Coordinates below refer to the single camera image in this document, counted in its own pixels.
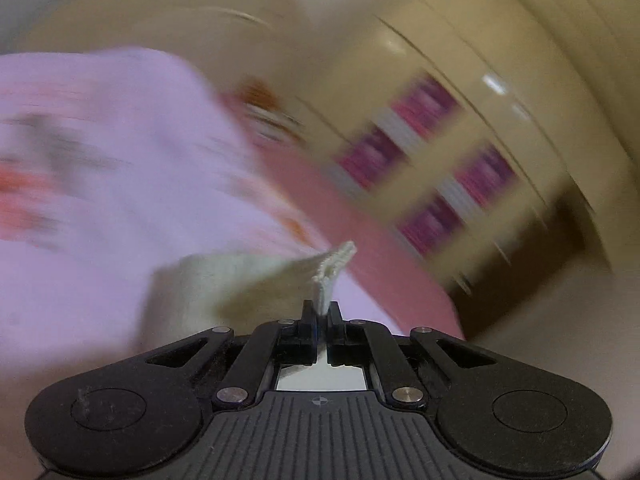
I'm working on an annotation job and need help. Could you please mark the pink quilt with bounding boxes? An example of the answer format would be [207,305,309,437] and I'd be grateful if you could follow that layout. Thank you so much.
[220,87,467,342]

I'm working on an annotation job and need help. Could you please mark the cream wardrobe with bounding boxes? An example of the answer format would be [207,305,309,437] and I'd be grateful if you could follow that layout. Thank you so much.
[300,0,623,296]

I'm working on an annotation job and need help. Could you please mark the floral lavender bedsheet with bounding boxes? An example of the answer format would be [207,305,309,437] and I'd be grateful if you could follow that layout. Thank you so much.
[0,47,406,461]

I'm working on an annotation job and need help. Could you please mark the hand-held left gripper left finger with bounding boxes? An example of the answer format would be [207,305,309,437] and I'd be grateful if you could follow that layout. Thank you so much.
[144,300,320,408]

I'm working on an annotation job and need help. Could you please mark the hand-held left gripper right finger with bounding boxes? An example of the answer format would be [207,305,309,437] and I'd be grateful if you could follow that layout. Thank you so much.
[326,301,497,407]

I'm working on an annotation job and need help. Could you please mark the purple wall poster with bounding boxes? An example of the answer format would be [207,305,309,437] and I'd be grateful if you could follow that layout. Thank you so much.
[397,195,467,260]
[452,144,518,208]
[391,76,460,140]
[336,127,407,192]

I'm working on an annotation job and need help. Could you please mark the cream small garment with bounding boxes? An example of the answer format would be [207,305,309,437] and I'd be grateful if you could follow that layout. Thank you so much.
[140,241,357,343]

